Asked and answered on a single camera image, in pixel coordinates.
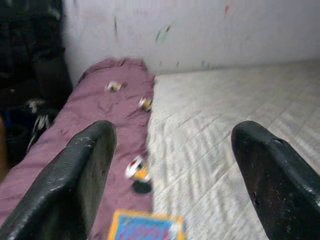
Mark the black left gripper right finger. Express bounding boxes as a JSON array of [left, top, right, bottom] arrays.
[[230, 120, 320, 240]]

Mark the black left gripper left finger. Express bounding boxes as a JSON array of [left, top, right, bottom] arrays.
[[0, 119, 118, 240]]

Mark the orange bordered blue board book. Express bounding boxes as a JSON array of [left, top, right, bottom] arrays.
[[107, 209, 187, 240]]

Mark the black white striped bag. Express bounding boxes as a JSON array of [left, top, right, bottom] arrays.
[[24, 98, 61, 151]]

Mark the black round disc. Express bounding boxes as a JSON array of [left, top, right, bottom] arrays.
[[131, 180, 153, 195]]

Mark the white quilted mattress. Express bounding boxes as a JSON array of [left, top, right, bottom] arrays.
[[146, 61, 320, 240]]

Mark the purple bed sheet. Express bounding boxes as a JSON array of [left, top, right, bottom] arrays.
[[0, 57, 157, 240]]

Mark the black cluttered storage pile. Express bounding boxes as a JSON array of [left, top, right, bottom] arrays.
[[0, 0, 73, 176]]

